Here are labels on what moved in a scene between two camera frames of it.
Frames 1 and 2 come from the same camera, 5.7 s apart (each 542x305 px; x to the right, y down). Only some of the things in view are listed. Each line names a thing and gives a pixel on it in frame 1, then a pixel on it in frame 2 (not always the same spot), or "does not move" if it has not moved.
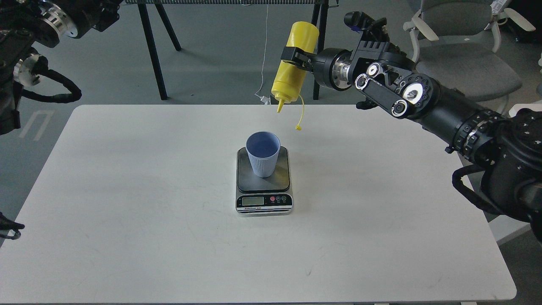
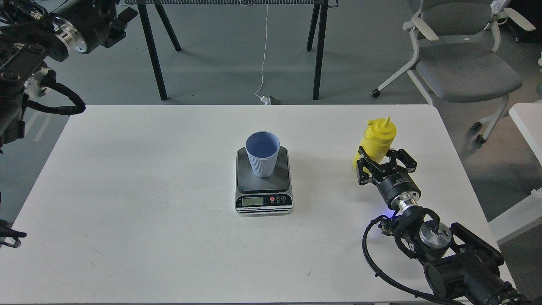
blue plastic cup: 263,148 does not move
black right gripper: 331,67 → 396,187
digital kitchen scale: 256,196 does not move
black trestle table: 321,27 does not move
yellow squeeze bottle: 289,80 → 377,141
